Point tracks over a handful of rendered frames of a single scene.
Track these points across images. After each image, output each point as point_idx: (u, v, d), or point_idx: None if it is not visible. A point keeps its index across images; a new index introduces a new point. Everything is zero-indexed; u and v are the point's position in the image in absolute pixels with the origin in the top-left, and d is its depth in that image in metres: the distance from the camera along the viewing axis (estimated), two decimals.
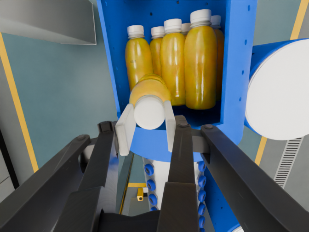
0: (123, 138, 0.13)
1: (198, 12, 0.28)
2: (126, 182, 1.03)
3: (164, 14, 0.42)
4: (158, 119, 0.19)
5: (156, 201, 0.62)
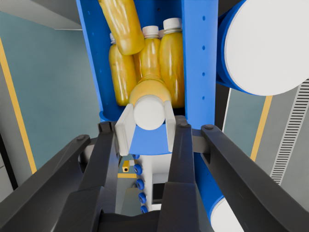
0: (123, 138, 0.13)
1: (169, 20, 0.31)
2: None
3: (146, 20, 0.46)
4: None
5: (140, 171, 0.61)
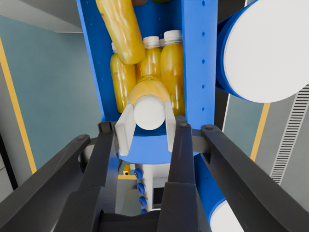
0: (123, 138, 0.13)
1: (169, 32, 0.32)
2: (117, 166, 1.02)
3: (147, 28, 0.47)
4: None
5: (141, 175, 0.61)
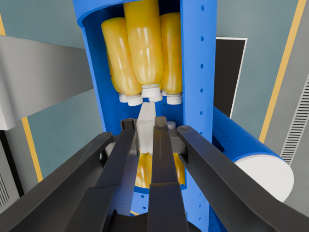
0: (144, 136, 0.13)
1: None
2: None
3: None
4: None
5: None
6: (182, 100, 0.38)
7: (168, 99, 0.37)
